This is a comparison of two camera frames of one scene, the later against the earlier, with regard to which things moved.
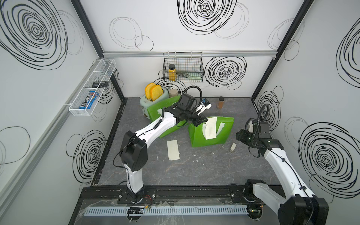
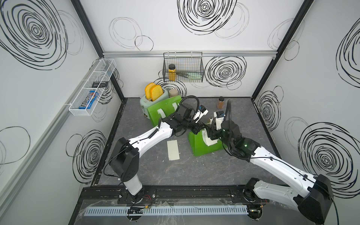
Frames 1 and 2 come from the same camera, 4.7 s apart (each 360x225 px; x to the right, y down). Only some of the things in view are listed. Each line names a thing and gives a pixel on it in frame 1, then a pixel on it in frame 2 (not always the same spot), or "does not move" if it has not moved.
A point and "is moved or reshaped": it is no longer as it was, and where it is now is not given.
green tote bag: (154, 115) does not move
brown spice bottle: (221, 102) does not move
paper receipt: (173, 150) does not move
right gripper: (242, 134) → (212, 131)
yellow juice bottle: (172, 72) does not move
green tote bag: (198, 134) is moved or reshaped
